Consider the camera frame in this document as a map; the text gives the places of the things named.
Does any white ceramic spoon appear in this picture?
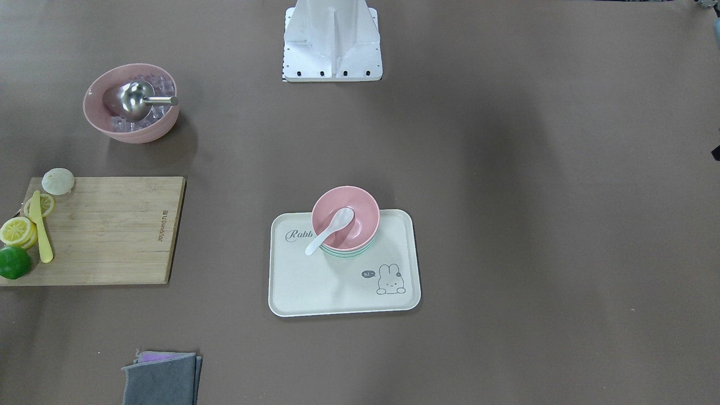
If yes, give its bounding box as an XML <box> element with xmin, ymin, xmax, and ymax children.
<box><xmin>304</xmin><ymin>207</ymin><xmax>354</xmax><ymax>256</ymax></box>

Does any small pink bowl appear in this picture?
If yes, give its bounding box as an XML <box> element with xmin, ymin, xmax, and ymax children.
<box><xmin>311</xmin><ymin>186</ymin><xmax>380</xmax><ymax>253</ymax></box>

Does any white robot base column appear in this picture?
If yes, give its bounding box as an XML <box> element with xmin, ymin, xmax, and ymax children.
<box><xmin>281</xmin><ymin>1</ymin><xmax>384</xmax><ymax>83</ymax></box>

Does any green bowl stack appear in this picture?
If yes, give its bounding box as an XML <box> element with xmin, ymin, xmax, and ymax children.
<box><xmin>319</xmin><ymin>240</ymin><xmax>375</xmax><ymax>258</ymax></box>

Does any large pink ice bowl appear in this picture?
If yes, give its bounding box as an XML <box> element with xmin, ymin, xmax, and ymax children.
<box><xmin>82</xmin><ymin>62</ymin><xmax>180</xmax><ymax>144</ymax></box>

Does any cream rabbit tray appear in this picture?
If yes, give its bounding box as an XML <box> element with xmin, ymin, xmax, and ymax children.
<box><xmin>268</xmin><ymin>209</ymin><xmax>422</xmax><ymax>317</ymax></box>

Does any metal ice scoop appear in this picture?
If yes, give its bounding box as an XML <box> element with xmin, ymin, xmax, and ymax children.
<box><xmin>116</xmin><ymin>80</ymin><xmax>178</xmax><ymax>122</ymax></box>

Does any wooden cutting board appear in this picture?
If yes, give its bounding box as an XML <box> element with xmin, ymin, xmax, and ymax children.
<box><xmin>2</xmin><ymin>176</ymin><xmax>186</xmax><ymax>287</ymax></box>

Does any grey folded cloth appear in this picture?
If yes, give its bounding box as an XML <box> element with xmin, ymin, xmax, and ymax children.
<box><xmin>123</xmin><ymin>350</ymin><xmax>203</xmax><ymax>404</ymax></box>

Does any yellow plastic knife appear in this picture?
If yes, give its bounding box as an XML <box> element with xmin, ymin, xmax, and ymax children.
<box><xmin>29</xmin><ymin>190</ymin><xmax>54</xmax><ymax>263</ymax></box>

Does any upper lemon slice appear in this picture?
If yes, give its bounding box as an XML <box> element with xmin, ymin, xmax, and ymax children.
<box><xmin>1</xmin><ymin>217</ymin><xmax>38</xmax><ymax>250</ymax></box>

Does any green toy lime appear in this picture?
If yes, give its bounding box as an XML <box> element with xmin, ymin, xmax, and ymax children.
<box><xmin>0</xmin><ymin>246</ymin><xmax>33</xmax><ymax>280</ymax></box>

